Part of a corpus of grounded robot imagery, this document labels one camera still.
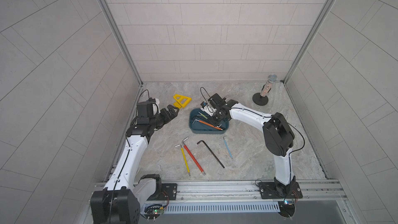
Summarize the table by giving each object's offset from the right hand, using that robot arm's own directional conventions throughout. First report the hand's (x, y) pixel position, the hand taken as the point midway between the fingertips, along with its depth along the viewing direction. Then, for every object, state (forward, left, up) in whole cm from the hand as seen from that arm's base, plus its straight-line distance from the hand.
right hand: (210, 119), depth 92 cm
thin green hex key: (+2, +4, +3) cm, 6 cm away
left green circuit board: (-43, +28, -1) cm, 51 cm away
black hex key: (-18, +1, -4) cm, 18 cm away
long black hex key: (+2, +4, -1) cm, 5 cm away
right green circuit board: (-44, -31, -7) cm, 55 cm away
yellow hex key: (-21, +15, -3) cm, 26 cm away
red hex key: (-14, +15, -3) cm, 21 cm away
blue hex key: (-17, -9, -5) cm, 20 cm away
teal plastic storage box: (+1, +7, -4) cm, 8 cm away
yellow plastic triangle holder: (+17, +19, -2) cm, 26 cm away
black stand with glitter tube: (+16, -36, -2) cm, 40 cm away
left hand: (-3, +18, +15) cm, 23 cm away
